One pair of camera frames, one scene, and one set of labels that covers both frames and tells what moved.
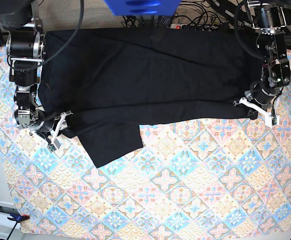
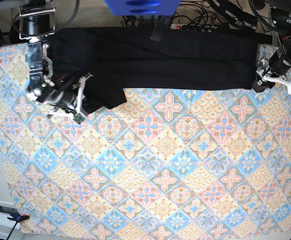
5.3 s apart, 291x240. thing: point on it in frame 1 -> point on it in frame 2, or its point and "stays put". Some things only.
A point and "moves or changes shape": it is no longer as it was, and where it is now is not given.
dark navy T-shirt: (110, 81) moves or changes shape
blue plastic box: (143, 8) stays put
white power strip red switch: (192, 27) stays put
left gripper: (48, 122) -> (62, 94)
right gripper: (261, 95) -> (278, 66)
